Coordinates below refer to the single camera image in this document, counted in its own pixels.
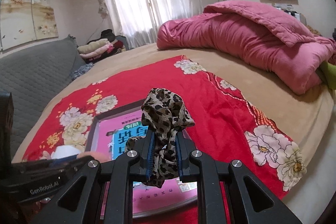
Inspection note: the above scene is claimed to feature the leopard print scarf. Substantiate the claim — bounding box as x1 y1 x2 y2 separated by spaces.
141 88 195 188

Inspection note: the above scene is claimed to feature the peach makeup sponge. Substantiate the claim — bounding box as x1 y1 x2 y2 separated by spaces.
76 151 110 163

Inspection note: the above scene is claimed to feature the dark framed pink tray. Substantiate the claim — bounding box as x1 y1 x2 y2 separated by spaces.
85 100 197 218

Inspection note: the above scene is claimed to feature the red floral blanket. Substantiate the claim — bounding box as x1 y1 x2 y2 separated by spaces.
24 56 305 223

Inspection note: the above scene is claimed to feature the blue patterned cloth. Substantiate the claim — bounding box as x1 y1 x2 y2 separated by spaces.
71 63 94 81

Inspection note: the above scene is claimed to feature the grey quilted sofa cover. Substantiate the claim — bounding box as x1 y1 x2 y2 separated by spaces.
1 35 85 157

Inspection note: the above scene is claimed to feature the stack of folded clothes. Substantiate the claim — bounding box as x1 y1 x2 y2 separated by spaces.
77 29 129 64

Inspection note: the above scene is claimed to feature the beige bed sheet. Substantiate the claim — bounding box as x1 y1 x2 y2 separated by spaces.
11 43 336 169

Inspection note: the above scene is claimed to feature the pink folded quilt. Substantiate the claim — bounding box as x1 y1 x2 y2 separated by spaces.
157 0 335 95

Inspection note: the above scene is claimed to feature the green pillow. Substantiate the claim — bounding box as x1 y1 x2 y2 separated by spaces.
316 61 336 90

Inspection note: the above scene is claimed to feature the floral wall painting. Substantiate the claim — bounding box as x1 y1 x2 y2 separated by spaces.
1 0 59 51

